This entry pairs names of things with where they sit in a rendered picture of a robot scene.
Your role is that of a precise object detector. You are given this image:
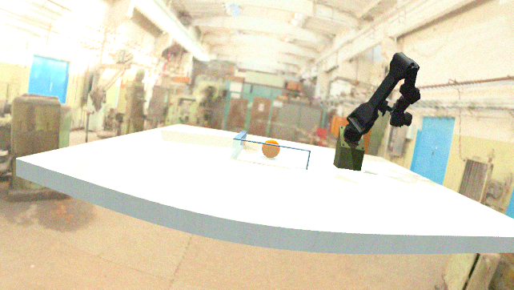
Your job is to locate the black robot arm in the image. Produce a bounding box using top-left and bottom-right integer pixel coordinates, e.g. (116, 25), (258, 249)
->
(343, 52), (420, 145)

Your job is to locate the clear light blue l-shaped low wall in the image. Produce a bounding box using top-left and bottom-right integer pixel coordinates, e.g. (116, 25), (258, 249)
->
(233, 131), (311, 168)

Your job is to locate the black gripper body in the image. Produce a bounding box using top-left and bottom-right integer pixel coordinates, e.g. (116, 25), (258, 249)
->
(378, 100), (412, 126)

